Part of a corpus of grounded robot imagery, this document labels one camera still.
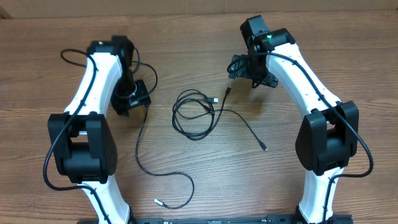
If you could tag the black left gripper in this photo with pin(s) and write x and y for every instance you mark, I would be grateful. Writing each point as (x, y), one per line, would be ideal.
(122, 104)

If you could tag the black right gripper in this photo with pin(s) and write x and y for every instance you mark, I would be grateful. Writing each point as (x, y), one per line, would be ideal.
(239, 71)

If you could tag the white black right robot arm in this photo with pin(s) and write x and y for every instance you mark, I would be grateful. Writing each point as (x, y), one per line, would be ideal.
(328, 136)

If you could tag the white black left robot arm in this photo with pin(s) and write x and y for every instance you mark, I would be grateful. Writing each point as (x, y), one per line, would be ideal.
(83, 154)

